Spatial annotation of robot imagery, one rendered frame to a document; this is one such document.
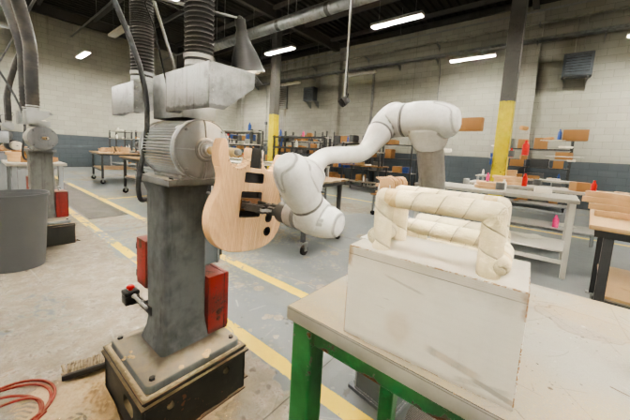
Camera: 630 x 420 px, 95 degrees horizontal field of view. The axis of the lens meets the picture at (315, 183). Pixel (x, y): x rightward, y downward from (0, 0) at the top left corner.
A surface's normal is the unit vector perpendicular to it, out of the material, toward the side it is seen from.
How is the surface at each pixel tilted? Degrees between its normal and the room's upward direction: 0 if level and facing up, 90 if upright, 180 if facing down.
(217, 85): 90
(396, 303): 90
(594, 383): 0
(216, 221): 89
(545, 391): 0
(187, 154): 92
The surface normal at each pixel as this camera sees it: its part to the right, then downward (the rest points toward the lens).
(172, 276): 0.77, 0.11
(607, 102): -0.63, 0.05
